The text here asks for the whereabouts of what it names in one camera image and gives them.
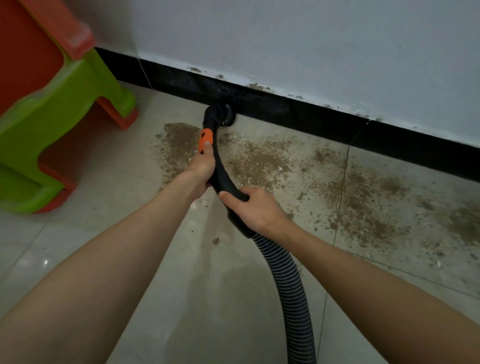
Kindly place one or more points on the person's right forearm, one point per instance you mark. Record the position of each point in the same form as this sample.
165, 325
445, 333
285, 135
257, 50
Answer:
375, 300

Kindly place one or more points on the orange plastic stool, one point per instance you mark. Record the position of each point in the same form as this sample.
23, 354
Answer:
26, 48

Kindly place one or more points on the person's right hand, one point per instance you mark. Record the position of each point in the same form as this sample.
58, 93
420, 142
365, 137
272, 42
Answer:
258, 212

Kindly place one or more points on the black baseboard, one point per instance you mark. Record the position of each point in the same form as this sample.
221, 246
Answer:
300, 112

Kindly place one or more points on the person's left forearm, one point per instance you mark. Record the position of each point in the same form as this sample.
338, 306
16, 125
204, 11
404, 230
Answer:
93, 281

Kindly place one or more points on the green plastic stool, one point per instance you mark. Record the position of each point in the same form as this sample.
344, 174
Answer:
48, 112

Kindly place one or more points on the person's left hand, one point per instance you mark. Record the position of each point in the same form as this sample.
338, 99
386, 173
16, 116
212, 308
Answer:
202, 168

